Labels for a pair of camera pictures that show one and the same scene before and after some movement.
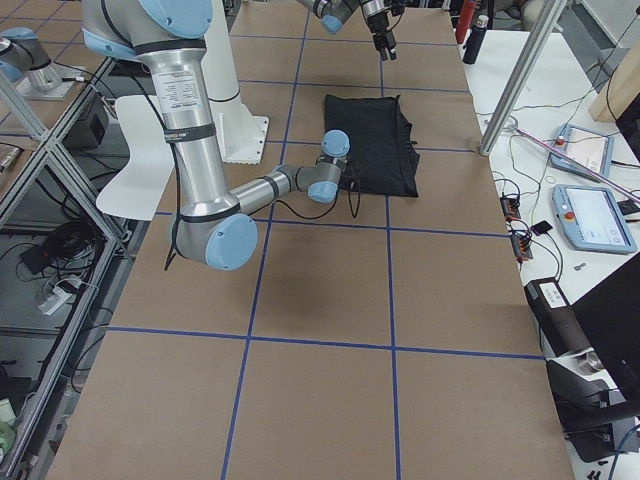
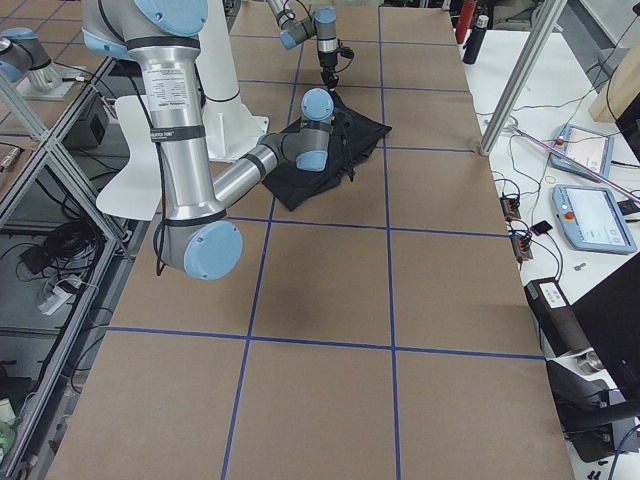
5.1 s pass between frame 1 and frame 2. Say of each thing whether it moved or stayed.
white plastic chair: stayed
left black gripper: moved
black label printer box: stayed
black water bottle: stayed
